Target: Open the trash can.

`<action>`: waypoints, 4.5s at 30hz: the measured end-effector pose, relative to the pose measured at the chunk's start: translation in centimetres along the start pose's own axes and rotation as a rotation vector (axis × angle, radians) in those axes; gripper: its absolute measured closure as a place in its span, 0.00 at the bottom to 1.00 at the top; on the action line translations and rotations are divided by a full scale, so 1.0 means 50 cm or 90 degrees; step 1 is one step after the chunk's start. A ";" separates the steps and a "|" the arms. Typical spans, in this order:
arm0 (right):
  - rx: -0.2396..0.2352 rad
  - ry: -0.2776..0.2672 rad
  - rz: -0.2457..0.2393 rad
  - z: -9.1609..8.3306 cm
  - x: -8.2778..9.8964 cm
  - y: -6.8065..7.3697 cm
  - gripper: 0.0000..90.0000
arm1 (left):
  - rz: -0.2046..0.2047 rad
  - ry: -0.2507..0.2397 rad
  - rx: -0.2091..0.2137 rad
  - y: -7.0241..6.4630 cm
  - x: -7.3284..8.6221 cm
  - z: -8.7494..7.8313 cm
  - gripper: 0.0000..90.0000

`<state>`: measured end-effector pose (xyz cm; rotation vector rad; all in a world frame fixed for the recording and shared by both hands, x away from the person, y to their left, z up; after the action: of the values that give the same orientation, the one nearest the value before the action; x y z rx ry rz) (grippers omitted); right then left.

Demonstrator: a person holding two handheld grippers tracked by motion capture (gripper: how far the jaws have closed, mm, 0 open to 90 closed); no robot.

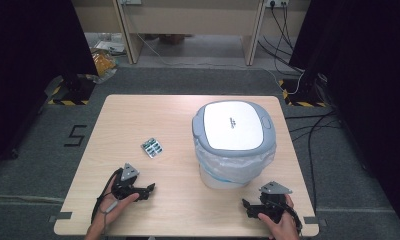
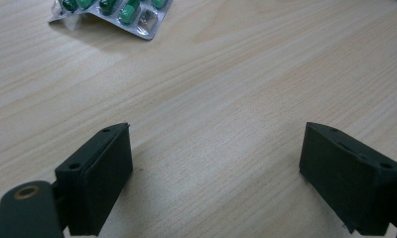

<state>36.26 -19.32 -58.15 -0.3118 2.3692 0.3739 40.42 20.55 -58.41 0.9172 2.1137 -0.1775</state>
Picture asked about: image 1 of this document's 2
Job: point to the white wall socket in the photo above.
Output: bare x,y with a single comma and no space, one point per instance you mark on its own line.
130,1
276,2

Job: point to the person's right hand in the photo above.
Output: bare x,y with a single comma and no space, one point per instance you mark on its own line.
283,228

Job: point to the clear plastic bin liner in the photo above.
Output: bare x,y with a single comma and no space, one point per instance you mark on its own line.
231,168

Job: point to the grey tape strip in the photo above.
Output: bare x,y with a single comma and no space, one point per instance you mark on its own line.
314,221
60,216

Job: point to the silver pill blister pack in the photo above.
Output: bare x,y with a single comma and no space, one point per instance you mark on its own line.
151,147

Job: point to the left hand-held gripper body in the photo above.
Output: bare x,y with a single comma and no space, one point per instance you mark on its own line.
124,190

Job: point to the black curtain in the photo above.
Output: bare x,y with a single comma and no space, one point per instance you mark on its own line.
364,83
28,66

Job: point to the clear plastic packaging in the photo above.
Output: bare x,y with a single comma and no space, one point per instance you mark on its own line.
109,46

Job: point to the person's left hand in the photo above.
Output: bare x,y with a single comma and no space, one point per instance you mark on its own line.
112,209

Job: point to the black stand base striped tape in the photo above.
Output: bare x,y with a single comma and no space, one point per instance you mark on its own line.
301,95
71,93

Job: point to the yellow plastic bag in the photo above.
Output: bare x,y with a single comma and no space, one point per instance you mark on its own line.
103,62

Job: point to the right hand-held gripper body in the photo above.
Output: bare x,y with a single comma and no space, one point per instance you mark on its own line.
271,200

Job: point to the white trash can grey lid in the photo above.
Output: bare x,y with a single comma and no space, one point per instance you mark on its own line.
234,125

